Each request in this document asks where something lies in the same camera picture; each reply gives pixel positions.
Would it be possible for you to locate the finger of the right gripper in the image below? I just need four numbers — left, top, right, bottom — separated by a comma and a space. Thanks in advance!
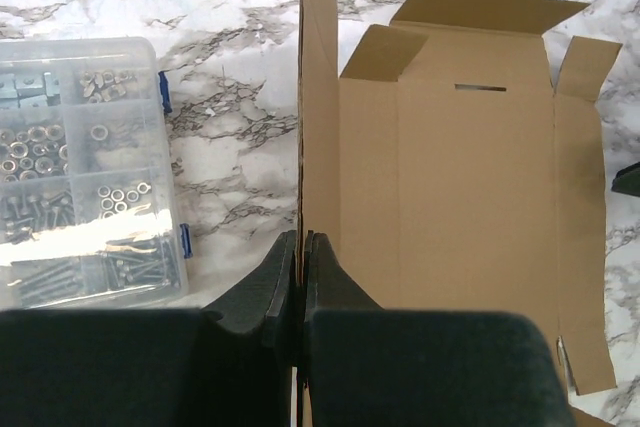
611, 162, 640, 195

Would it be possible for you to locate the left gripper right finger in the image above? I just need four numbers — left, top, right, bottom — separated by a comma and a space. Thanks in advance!
302, 231, 382, 372

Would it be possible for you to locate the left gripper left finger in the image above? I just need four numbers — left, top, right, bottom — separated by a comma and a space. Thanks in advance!
202, 231, 297, 362

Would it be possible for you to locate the brown cardboard box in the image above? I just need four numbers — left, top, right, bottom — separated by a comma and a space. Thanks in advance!
297, 0, 621, 426

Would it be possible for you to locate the clear plastic screw organizer box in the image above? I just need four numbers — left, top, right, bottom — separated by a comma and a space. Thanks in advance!
1, 38, 188, 310

